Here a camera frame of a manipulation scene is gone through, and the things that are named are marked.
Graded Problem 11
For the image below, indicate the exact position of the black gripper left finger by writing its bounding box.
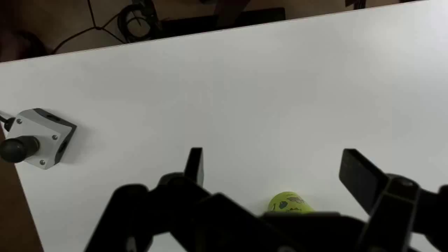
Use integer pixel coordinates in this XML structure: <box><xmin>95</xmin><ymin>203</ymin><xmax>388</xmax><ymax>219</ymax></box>
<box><xmin>85</xmin><ymin>145</ymin><xmax>281</xmax><ymax>252</ymax></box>

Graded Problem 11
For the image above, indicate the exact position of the black coiled cable bundle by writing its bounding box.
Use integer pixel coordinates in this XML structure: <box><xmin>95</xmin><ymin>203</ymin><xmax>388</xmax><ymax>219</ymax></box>
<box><xmin>49</xmin><ymin>0</ymin><xmax>160</xmax><ymax>53</ymax></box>

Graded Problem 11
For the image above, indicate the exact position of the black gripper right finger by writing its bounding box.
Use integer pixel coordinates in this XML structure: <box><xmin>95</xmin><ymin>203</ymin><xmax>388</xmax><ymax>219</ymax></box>
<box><xmin>339</xmin><ymin>147</ymin><xmax>448</xmax><ymax>252</ymax></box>

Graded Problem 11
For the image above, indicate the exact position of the green printed mug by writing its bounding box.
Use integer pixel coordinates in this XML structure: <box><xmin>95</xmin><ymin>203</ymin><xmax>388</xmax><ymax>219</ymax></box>
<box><xmin>266</xmin><ymin>190</ymin><xmax>315</xmax><ymax>215</ymax></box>

